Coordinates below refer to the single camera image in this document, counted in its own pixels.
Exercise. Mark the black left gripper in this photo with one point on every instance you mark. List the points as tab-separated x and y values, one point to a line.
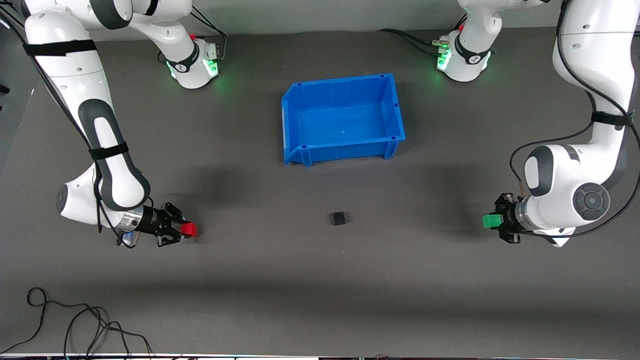
507	216

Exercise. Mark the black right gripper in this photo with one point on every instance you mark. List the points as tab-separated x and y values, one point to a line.
154	220

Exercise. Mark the small green cube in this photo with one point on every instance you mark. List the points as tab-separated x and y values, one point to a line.
491	221

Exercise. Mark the small red cube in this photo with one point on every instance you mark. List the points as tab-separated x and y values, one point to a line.
189	230

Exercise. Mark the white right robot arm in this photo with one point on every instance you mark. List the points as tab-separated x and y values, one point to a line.
105	165

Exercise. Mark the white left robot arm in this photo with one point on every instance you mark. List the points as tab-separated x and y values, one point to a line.
565	175

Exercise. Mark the small black cube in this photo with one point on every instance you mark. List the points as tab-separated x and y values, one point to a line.
338	218

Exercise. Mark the dark grey table mat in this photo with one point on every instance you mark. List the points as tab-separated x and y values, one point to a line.
320	280

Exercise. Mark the blue plastic storage bin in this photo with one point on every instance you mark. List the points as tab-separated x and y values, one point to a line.
345	120

